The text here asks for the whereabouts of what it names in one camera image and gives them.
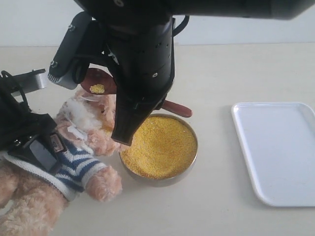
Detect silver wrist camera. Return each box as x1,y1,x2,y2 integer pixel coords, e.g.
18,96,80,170
13,68,49,93
48,12,103,90

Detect metal bowl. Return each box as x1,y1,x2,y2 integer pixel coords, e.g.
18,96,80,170
118,113,199,188

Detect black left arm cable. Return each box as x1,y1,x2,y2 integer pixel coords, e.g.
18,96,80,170
0,70,32,113

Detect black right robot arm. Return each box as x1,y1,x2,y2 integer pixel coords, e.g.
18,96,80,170
77,0,314,145

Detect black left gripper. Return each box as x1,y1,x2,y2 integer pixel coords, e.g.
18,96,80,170
0,77,62,175

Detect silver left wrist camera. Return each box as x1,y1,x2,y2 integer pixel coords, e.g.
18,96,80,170
13,68,49,93

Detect brown wooden spoon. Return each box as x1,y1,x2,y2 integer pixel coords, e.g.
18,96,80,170
80,68,192,118

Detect white rectangular plastic tray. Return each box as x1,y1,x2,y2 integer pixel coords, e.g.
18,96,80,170
231,102,315,207

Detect tan teddy bear striped shirt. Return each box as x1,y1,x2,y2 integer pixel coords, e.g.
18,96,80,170
0,88,131,236

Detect yellow millet grains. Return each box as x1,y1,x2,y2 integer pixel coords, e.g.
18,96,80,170
119,115,198,178

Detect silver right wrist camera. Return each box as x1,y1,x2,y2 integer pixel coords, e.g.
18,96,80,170
48,12,103,90

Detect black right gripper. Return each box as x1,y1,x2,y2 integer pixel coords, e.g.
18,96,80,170
99,16,174,146

